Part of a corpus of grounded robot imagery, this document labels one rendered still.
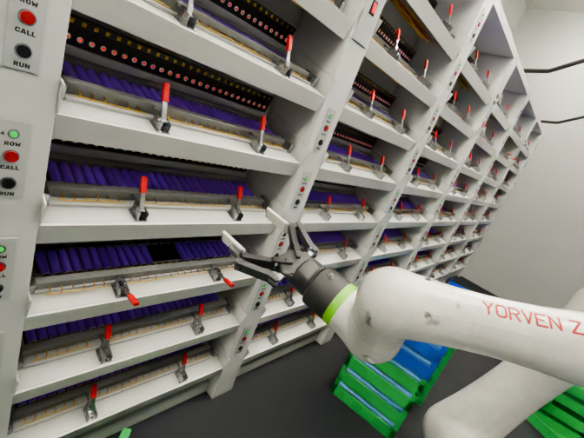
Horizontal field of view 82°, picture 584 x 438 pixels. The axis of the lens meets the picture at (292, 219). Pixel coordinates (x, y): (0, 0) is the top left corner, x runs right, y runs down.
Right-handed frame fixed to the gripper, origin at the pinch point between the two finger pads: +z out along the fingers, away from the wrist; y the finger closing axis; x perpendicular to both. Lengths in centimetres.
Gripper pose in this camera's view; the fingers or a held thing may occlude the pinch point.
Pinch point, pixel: (249, 226)
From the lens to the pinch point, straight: 78.1
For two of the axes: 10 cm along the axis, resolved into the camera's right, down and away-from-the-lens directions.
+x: 1.8, -7.2, -6.7
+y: 6.8, -4.0, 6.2
